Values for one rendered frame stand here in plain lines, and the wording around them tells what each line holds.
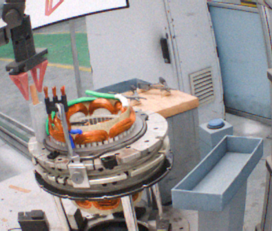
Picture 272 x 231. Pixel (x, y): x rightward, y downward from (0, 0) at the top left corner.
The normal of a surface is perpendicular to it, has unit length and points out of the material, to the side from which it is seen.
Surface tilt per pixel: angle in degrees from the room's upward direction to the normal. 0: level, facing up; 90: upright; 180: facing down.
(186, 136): 90
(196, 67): 89
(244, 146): 90
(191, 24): 90
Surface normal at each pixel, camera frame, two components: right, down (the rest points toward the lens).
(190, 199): -0.54, 0.36
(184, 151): 0.49, 0.23
